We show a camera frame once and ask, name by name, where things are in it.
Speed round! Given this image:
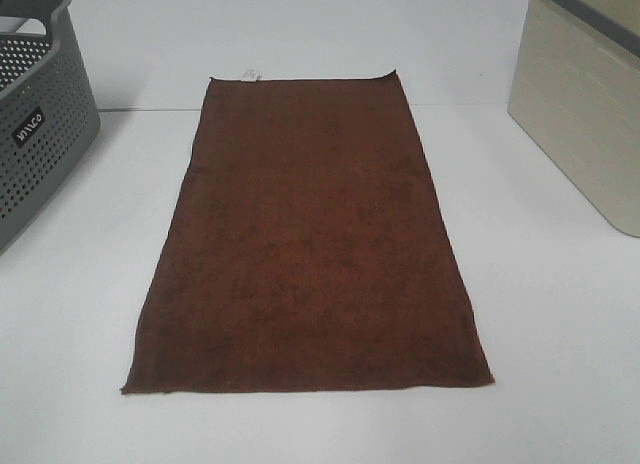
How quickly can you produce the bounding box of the white towel label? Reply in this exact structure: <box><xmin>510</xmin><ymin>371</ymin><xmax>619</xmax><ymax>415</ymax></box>
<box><xmin>241</xmin><ymin>69</ymin><xmax>261</xmax><ymax>83</ymax></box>

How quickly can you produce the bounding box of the beige storage box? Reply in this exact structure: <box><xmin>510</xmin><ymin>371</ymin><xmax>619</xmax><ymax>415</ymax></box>
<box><xmin>507</xmin><ymin>0</ymin><xmax>639</xmax><ymax>236</ymax></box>

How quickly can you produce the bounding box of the brown towel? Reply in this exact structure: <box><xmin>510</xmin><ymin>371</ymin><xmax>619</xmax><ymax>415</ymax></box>
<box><xmin>123</xmin><ymin>73</ymin><xmax>494</xmax><ymax>394</ymax></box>

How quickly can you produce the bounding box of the grey perforated plastic basket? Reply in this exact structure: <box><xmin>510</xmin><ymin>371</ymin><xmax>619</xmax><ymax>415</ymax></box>
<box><xmin>1</xmin><ymin>0</ymin><xmax>100</xmax><ymax>247</ymax></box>

